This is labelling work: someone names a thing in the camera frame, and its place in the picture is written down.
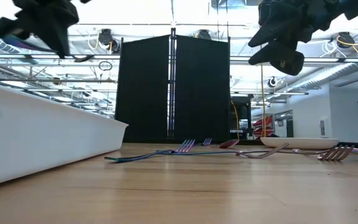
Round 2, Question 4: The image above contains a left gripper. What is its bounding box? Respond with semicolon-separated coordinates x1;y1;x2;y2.
0;0;81;60

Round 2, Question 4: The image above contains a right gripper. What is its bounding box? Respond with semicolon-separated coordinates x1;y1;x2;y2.
248;0;345;77

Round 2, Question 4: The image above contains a red rack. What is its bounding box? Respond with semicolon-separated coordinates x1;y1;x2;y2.
252;114;273;138

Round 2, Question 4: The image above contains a black equipment cabinet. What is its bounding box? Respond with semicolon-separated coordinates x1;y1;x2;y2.
230;96;252;141

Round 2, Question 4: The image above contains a white plastic cutlery tray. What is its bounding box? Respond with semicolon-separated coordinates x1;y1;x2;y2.
0;78;129;190

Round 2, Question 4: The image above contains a black folding screen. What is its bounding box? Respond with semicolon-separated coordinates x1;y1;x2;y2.
114;27;231;144

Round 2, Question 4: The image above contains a white round plate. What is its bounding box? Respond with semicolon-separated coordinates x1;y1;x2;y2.
259;136;341;151

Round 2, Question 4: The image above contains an iridescent rainbow spoon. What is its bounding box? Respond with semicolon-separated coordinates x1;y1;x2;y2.
218;138;241;149

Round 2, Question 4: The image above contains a yellow cable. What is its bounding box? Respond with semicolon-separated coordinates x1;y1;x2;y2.
231;100;241;141

